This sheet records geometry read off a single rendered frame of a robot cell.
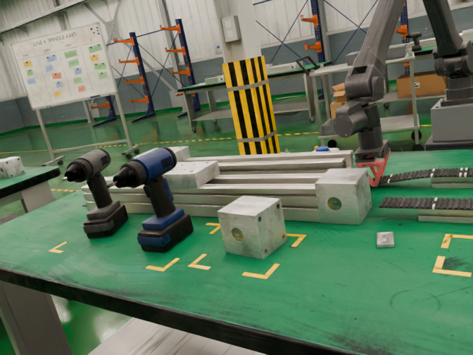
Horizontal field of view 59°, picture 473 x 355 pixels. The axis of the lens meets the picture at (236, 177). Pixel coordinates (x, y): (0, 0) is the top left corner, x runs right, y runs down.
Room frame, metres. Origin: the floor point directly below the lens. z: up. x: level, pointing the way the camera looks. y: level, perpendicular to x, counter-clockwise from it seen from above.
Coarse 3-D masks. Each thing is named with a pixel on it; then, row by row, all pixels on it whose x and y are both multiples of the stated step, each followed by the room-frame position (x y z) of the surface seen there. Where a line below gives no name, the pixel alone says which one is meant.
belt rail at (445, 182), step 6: (432, 180) 0.93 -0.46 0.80; (438, 180) 0.93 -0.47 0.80; (444, 180) 0.92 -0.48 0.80; (450, 180) 0.91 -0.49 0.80; (456, 180) 0.90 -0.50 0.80; (462, 180) 0.90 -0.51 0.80; (468, 180) 0.89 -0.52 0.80; (432, 186) 0.93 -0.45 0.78; (438, 186) 0.93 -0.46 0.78; (444, 186) 0.92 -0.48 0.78; (450, 186) 0.91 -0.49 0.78; (456, 186) 0.90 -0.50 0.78; (462, 186) 0.90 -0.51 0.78; (468, 186) 0.89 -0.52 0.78
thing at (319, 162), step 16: (192, 160) 1.39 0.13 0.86; (208, 160) 1.35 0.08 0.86; (224, 160) 1.32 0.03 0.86; (240, 160) 1.28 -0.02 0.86; (256, 160) 1.25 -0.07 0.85; (272, 160) 1.22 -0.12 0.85; (288, 160) 1.13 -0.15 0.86; (304, 160) 1.10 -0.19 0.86; (320, 160) 1.07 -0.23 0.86; (336, 160) 1.04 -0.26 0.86; (352, 160) 1.09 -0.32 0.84
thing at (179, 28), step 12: (180, 24) 10.65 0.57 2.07; (132, 36) 11.49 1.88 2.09; (180, 36) 10.56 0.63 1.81; (132, 60) 11.35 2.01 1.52; (156, 60) 11.21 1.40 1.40; (144, 72) 11.58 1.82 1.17; (180, 72) 10.30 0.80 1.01; (192, 72) 10.63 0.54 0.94; (144, 84) 11.49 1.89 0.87; (156, 84) 11.29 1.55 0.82; (192, 84) 10.54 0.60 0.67; (108, 96) 12.53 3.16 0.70; (192, 96) 10.59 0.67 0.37; (108, 108) 12.48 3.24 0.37; (108, 120) 12.35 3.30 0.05; (132, 120) 10.94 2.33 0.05
